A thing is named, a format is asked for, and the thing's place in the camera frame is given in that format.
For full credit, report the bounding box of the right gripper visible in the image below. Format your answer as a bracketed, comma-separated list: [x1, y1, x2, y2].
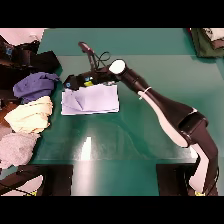
[63, 71, 102, 90]

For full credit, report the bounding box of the lavender shirt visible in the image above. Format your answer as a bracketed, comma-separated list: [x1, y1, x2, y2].
[60, 83, 121, 116]

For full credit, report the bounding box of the black garment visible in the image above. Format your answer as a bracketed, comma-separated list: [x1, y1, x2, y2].
[29, 50, 63, 76]

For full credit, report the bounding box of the purple garment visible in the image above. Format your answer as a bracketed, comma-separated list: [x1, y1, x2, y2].
[12, 72, 61, 104]

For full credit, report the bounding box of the cream garment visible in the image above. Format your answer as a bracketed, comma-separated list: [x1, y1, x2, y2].
[3, 95, 55, 135]

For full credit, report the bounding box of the pale pink garment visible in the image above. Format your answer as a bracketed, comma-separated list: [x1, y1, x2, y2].
[0, 28, 47, 47]

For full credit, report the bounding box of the brown garment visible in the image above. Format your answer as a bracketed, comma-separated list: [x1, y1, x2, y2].
[0, 101, 18, 129]

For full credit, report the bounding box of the grey garment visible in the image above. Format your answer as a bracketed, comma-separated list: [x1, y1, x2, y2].
[0, 132, 41, 170]

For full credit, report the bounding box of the dark green garment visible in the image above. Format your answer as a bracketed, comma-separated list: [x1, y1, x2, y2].
[189, 28, 224, 60]

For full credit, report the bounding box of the white garment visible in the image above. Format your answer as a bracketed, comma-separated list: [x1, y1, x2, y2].
[202, 28, 224, 43]

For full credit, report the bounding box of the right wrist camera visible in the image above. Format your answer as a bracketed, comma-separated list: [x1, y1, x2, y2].
[77, 41, 98, 73]

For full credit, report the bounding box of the black cable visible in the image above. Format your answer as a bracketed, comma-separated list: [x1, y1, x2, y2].
[93, 51, 112, 70]

